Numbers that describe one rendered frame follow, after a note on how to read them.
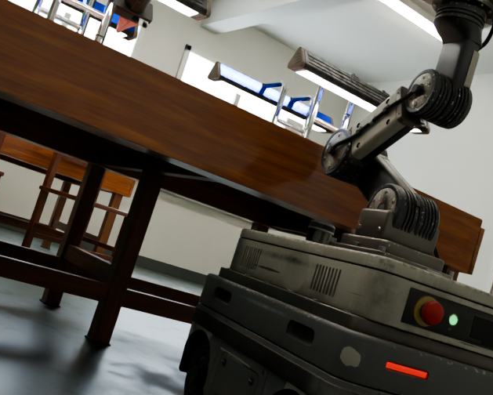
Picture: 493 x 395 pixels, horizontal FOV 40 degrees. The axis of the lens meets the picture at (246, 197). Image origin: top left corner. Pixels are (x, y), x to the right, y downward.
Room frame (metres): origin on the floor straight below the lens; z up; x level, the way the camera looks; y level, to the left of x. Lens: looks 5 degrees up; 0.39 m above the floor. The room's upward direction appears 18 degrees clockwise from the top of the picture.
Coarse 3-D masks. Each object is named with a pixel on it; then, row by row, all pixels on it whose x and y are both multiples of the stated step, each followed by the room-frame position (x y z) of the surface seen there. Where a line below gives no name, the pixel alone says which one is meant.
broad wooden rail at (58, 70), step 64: (0, 0) 1.40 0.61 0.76; (0, 64) 1.42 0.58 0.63; (64, 64) 1.49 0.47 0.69; (128, 64) 1.56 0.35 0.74; (128, 128) 1.59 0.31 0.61; (192, 128) 1.67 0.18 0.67; (256, 128) 1.76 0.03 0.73; (256, 192) 1.82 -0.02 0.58; (320, 192) 1.89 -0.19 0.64; (448, 256) 2.19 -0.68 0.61
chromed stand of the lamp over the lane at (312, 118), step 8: (320, 88) 2.42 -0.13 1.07; (320, 96) 2.42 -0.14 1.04; (352, 104) 2.50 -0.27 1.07; (312, 112) 2.42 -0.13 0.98; (352, 112) 2.52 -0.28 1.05; (312, 120) 2.42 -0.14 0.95; (320, 120) 2.44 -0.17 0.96; (344, 120) 2.50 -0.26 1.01; (312, 128) 2.43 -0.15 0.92; (328, 128) 2.47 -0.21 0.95; (336, 128) 2.48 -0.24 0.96; (304, 136) 2.42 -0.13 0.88
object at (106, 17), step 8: (56, 0) 1.92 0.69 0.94; (64, 0) 1.93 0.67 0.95; (72, 0) 1.94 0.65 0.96; (112, 0) 2.00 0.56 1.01; (56, 8) 1.92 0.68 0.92; (80, 8) 1.96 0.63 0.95; (88, 8) 1.97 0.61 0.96; (48, 16) 1.92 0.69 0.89; (96, 16) 1.99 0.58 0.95; (104, 16) 1.99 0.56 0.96; (112, 16) 2.01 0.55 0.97; (104, 24) 2.00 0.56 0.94; (96, 32) 2.00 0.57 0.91; (104, 32) 2.00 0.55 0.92; (96, 40) 2.00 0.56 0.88
